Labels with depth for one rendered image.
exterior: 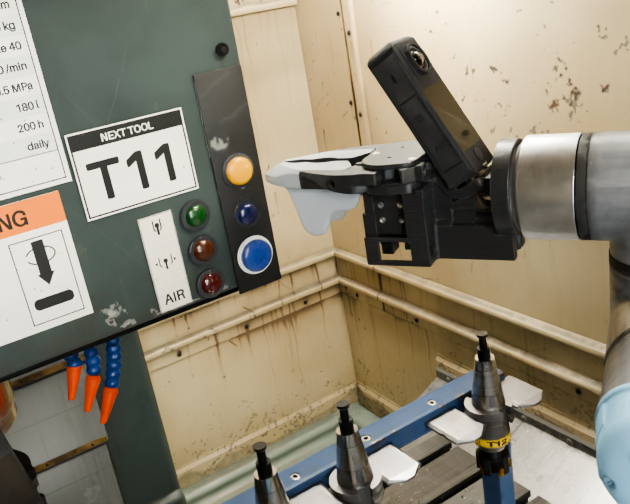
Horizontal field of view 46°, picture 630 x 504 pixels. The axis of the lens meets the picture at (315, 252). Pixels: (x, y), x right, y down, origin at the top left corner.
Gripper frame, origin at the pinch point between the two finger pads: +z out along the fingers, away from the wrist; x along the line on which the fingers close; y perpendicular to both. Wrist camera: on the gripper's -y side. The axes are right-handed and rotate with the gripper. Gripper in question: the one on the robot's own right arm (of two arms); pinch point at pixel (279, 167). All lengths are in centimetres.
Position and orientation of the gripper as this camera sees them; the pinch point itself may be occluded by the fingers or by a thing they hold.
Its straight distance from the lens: 63.1
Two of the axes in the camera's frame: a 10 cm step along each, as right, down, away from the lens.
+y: 1.6, 9.3, 3.4
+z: -8.8, -0.2, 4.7
